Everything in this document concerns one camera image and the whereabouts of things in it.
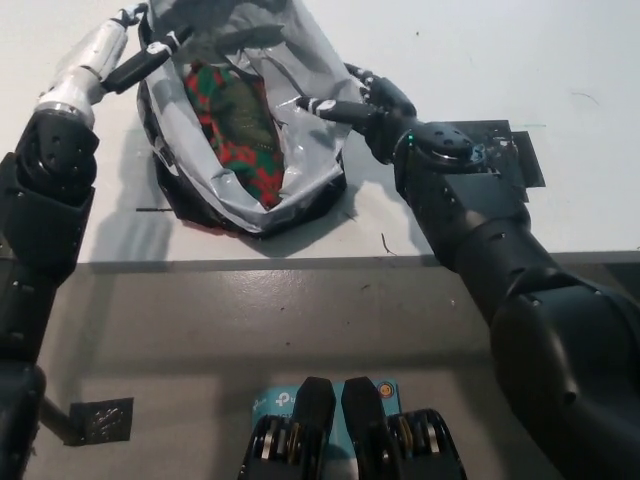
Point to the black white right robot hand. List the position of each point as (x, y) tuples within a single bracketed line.
[(390, 110)]

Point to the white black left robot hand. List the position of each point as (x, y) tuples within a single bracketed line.
[(90, 55)]

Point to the red green plaid cloth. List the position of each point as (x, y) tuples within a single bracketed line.
[(240, 125)]

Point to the black plastic shopping bag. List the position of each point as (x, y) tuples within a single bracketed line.
[(235, 190)]

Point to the large black tape patch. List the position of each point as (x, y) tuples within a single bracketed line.
[(520, 160)]

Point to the thin black tape line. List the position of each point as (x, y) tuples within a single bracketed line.
[(155, 210)]

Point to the teal router box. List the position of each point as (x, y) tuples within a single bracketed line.
[(277, 400)]

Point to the black table leg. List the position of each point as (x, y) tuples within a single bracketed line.
[(55, 415)]

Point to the black floor tape patch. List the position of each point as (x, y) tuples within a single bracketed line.
[(102, 420)]

